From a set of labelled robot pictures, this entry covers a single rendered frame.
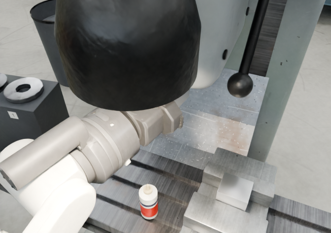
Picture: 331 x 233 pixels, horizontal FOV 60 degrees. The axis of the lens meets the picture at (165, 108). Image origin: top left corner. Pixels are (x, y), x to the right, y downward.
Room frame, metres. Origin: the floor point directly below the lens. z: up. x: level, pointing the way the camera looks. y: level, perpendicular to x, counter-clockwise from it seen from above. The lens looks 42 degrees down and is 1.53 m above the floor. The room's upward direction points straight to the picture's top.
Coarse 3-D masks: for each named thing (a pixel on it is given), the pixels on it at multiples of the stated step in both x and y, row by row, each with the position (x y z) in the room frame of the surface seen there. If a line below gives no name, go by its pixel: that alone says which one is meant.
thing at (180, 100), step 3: (189, 90) 0.38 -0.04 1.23; (186, 93) 0.37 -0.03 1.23; (183, 96) 0.37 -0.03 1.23; (186, 96) 0.37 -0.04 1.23; (177, 99) 0.35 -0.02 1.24; (180, 99) 0.36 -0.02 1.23; (183, 99) 0.37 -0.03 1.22; (186, 99) 0.37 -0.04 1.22; (177, 102) 0.35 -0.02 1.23; (180, 102) 0.36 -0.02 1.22
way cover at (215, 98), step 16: (224, 80) 0.68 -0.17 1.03; (256, 80) 0.66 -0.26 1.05; (192, 96) 0.69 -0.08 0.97; (208, 96) 0.67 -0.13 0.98; (224, 96) 0.66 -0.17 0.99; (256, 96) 0.64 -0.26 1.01; (192, 112) 0.66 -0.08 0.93; (208, 112) 0.65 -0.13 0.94; (224, 112) 0.64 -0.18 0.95; (240, 112) 0.62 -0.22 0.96; (256, 112) 0.61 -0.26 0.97; (192, 128) 0.62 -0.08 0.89; (208, 128) 0.61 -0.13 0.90; (224, 128) 0.61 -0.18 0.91; (240, 128) 0.60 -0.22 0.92; (160, 144) 0.60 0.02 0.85; (176, 144) 0.59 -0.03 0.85; (192, 144) 0.59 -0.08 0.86; (208, 144) 0.58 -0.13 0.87; (224, 144) 0.57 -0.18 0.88; (240, 144) 0.56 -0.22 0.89; (176, 160) 0.54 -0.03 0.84; (192, 160) 0.54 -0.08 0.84; (208, 160) 0.54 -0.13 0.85
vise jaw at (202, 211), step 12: (192, 204) 0.30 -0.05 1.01; (204, 204) 0.30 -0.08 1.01; (216, 204) 0.30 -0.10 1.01; (192, 216) 0.27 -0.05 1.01; (204, 216) 0.27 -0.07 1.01; (216, 216) 0.27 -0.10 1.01; (228, 216) 0.27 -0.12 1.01; (240, 216) 0.27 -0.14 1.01; (252, 216) 0.27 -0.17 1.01; (192, 228) 0.26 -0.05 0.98; (204, 228) 0.25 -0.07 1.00; (216, 228) 0.25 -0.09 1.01; (228, 228) 0.25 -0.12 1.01; (240, 228) 0.25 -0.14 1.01; (252, 228) 0.25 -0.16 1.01; (264, 228) 0.25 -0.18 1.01
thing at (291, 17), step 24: (288, 0) 0.66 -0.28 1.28; (312, 0) 0.64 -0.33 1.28; (264, 24) 0.67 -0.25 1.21; (288, 24) 0.65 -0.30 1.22; (312, 24) 0.64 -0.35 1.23; (240, 48) 0.69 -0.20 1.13; (264, 48) 0.67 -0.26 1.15; (288, 48) 0.65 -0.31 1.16; (264, 72) 0.66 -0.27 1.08; (288, 72) 0.64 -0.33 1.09; (264, 96) 0.66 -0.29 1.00; (288, 96) 0.64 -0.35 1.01; (264, 120) 0.65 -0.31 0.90; (264, 144) 0.64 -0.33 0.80
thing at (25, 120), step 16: (0, 80) 0.59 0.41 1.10; (16, 80) 0.59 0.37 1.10; (32, 80) 0.59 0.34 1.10; (48, 80) 0.61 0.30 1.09; (0, 96) 0.54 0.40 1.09; (16, 96) 0.52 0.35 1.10; (32, 96) 0.52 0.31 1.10; (48, 96) 0.55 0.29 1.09; (0, 112) 0.50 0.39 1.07; (16, 112) 0.49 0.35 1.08; (32, 112) 0.48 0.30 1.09; (48, 112) 0.53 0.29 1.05; (64, 112) 0.58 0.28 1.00; (0, 128) 0.51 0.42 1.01; (16, 128) 0.50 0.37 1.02; (32, 128) 0.49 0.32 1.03; (48, 128) 0.51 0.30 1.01; (0, 144) 0.52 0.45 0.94
